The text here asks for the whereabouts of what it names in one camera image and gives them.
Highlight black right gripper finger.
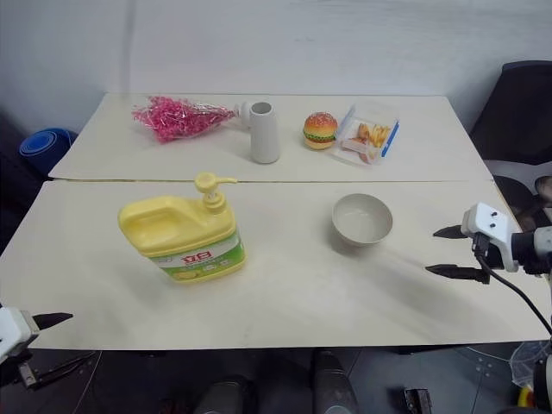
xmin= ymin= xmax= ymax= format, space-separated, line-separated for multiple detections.
xmin=425 ymin=264 xmax=492 ymax=285
xmin=433 ymin=223 xmax=464 ymax=240

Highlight grey-white bowl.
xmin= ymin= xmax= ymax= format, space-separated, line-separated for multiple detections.
xmin=331 ymin=193 xmax=394 ymax=248

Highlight blue rolled mat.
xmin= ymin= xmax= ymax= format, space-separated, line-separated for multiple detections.
xmin=17 ymin=127 xmax=78 ymax=174

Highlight toy hamburger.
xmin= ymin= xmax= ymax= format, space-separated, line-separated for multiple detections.
xmin=303 ymin=111 xmax=338 ymax=151

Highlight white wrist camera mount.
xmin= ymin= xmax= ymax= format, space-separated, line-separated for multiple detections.
xmin=0 ymin=305 xmax=41 ymax=368
xmin=460 ymin=202 xmax=524 ymax=273

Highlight small white round object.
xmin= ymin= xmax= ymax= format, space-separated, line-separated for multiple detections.
xmin=235 ymin=102 xmax=254 ymax=131

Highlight dark grey rounded shape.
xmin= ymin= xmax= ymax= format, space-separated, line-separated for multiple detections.
xmin=193 ymin=373 xmax=260 ymax=414

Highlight yellow detergent pump bottle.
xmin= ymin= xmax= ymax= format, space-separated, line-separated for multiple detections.
xmin=116 ymin=171 xmax=249 ymax=285

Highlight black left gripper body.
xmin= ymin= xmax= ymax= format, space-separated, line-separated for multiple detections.
xmin=12 ymin=349 xmax=41 ymax=390

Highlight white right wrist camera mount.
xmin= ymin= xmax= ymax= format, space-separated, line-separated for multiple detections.
xmin=460 ymin=202 xmax=524 ymax=273

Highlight toy fried food pieces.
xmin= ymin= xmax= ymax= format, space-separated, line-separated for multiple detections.
xmin=342 ymin=135 xmax=377 ymax=166

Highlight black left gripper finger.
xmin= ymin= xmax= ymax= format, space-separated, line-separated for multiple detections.
xmin=33 ymin=312 xmax=74 ymax=334
xmin=35 ymin=354 xmax=94 ymax=388

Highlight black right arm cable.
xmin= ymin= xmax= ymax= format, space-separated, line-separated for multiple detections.
xmin=473 ymin=235 xmax=552 ymax=336

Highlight translucent white plastic cover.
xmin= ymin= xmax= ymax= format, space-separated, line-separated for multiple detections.
xmin=510 ymin=340 xmax=549 ymax=388

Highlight pink dried flower bouquet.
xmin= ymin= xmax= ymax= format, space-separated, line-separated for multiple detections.
xmin=131 ymin=95 xmax=237 ymax=144

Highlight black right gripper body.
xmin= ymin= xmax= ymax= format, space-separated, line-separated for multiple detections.
xmin=471 ymin=232 xmax=505 ymax=272

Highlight white ceramic vase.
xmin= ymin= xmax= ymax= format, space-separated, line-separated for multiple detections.
xmin=249 ymin=101 xmax=282 ymax=165

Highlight toy french fries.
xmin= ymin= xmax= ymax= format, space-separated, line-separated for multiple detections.
xmin=358 ymin=122 xmax=392 ymax=148

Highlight black office chair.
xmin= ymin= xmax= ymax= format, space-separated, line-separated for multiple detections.
xmin=468 ymin=60 xmax=552 ymax=216

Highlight black red-trimmed floor device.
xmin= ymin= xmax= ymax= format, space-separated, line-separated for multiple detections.
xmin=404 ymin=386 xmax=434 ymax=414

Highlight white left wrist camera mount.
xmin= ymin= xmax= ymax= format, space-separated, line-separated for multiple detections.
xmin=0 ymin=305 xmax=41 ymax=368

